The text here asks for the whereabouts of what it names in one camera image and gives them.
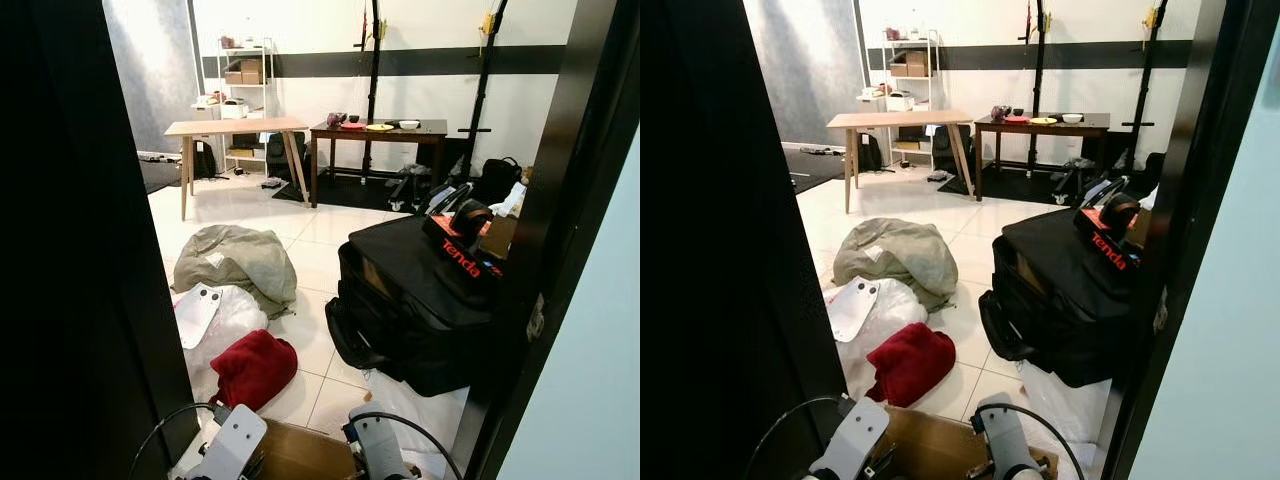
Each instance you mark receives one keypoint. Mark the dark pot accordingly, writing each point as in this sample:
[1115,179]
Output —
[335,119]
[1000,113]

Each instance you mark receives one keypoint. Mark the white shelf rack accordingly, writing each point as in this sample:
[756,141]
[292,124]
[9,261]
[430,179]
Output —
[246,88]
[912,80]

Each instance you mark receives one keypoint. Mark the brown cardboard box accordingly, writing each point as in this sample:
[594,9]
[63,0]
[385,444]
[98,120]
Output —
[930,440]
[300,455]

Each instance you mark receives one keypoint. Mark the round black device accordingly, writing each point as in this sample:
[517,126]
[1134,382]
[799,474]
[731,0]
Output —
[1120,212]
[470,218]

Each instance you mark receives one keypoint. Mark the black luggage bag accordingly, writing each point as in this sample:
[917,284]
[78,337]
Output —
[420,310]
[1070,300]

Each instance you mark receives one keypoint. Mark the grey cloth bag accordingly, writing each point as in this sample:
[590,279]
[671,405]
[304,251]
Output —
[895,255]
[235,262]

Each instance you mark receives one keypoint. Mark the flat white plastic bag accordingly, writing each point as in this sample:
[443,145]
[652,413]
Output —
[1070,405]
[430,410]

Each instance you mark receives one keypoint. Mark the bulging white plastic bag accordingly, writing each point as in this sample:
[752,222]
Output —
[240,320]
[900,315]

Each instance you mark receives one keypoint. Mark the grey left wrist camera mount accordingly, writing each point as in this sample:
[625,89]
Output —
[232,445]
[855,440]

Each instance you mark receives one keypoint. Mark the brown boxes on shelf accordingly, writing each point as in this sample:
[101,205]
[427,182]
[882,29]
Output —
[910,64]
[245,72]

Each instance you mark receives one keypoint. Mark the red cloth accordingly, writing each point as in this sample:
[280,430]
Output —
[255,368]
[910,362]

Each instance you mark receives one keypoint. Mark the black floor mat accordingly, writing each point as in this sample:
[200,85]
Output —
[1010,185]
[812,168]
[158,175]
[345,192]

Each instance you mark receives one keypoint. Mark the black door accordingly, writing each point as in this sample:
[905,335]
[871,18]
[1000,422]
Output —
[60,250]
[720,250]

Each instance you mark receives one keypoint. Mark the grey wheeled device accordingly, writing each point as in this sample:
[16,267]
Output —
[1075,180]
[410,185]

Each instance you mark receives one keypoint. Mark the black Tenda box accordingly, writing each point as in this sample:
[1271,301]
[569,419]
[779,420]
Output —
[460,256]
[1108,246]

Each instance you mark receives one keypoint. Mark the large black backpack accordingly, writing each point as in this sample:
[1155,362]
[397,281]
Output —
[1150,172]
[498,180]

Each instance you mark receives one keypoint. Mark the black door frame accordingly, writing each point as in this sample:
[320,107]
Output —
[1188,200]
[560,200]

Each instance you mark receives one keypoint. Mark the small black backpack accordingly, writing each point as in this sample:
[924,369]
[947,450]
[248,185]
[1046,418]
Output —
[205,160]
[870,152]

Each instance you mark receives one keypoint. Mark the light wood table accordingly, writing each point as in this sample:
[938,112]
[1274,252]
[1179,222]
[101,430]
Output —
[900,119]
[235,126]

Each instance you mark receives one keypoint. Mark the white perforated bracket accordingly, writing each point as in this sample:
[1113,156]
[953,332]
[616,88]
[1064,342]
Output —
[852,308]
[196,315]

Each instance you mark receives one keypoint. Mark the dark wood table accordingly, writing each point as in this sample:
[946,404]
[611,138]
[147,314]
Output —
[1040,127]
[380,135]

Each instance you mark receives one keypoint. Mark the black stand pole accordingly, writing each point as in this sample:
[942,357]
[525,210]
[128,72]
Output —
[486,90]
[374,80]
[1038,80]
[1150,90]

